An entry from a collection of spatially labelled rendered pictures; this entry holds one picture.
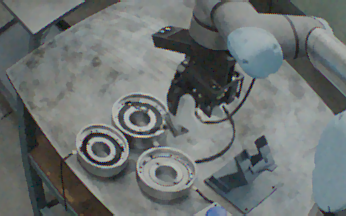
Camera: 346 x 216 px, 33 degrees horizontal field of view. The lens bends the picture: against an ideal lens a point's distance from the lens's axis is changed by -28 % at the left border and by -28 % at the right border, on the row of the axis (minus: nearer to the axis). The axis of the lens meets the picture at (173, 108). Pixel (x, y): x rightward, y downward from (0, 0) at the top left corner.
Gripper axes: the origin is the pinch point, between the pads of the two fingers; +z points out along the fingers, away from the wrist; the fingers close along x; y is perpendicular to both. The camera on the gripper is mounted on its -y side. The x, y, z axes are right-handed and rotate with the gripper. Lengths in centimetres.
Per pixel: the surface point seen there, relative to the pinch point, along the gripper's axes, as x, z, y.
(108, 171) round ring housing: -12.5, 10.1, -4.2
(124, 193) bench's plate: -12.1, 13.1, -0.2
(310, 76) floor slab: 131, 93, -35
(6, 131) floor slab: 5, 93, -88
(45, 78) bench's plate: -7.8, 12.9, -33.8
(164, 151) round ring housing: -0.9, 9.8, -1.9
